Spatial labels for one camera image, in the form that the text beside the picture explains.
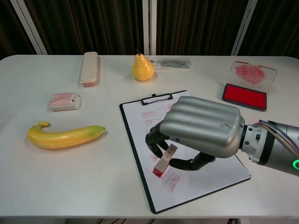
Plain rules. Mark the red ink pad clear lid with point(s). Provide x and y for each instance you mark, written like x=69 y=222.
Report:
x=245 y=95

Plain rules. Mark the clear printed plastic bag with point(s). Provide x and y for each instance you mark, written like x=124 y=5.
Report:
x=175 y=64

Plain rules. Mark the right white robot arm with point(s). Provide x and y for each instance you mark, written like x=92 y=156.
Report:
x=275 y=144

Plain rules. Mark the yellow pear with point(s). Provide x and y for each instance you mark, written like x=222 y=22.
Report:
x=141 y=68

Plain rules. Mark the dark pleated curtain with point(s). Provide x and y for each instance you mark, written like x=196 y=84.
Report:
x=93 y=25

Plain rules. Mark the white slanted frame post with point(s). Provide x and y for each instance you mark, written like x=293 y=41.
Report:
x=29 y=26
x=243 y=25

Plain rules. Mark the white upright frame post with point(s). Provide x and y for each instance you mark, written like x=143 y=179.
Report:
x=149 y=25

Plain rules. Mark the yellow banana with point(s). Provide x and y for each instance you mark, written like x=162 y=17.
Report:
x=65 y=137

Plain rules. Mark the pink tissue packet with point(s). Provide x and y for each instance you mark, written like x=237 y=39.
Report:
x=64 y=102

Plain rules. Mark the black clipboard with white paper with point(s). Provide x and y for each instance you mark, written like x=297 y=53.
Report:
x=205 y=186

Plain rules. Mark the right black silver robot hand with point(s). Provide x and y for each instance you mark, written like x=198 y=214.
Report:
x=205 y=126

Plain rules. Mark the long beige lidded box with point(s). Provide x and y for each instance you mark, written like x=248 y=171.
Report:
x=88 y=67

